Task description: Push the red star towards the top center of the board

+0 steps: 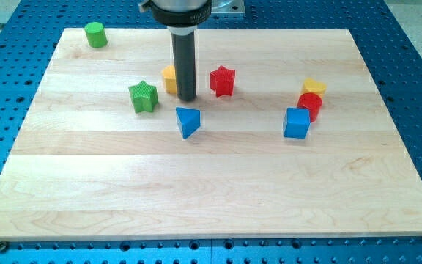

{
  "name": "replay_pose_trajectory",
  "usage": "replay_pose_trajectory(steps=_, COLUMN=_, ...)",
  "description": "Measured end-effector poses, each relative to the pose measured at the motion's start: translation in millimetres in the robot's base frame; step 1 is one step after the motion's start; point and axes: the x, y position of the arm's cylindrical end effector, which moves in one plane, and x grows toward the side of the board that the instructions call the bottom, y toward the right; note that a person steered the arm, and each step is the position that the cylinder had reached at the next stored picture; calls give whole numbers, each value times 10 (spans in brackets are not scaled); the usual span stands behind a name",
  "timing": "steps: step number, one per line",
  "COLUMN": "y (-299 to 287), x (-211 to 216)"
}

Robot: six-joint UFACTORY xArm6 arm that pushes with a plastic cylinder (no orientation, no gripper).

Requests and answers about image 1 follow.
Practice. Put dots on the red star block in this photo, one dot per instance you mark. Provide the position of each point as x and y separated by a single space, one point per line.
222 81

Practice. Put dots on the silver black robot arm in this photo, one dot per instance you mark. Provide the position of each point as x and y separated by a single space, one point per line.
181 18

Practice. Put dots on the red cylinder block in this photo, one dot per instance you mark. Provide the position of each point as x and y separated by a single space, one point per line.
312 102

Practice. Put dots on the light wooden board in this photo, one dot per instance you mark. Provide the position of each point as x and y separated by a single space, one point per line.
85 166

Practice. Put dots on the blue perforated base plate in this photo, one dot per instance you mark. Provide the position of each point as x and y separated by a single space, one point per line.
29 39

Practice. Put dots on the yellow heart block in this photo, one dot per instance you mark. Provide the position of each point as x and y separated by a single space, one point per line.
310 85

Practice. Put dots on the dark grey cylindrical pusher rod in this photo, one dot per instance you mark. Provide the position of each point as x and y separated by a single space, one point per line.
183 47

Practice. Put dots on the blue cube block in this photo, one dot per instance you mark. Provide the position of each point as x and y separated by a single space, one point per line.
296 123

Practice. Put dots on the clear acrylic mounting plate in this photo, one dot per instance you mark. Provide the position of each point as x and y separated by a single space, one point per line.
228 6

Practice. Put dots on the blue triangle block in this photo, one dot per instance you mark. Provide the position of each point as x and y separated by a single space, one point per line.
188 121

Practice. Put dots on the green cylinder block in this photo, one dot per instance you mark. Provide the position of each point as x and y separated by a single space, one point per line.
95 34

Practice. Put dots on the yellow hexagon block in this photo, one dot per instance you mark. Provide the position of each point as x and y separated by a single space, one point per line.
169 79

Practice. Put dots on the green star block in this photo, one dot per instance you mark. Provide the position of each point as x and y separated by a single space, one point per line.
143 96

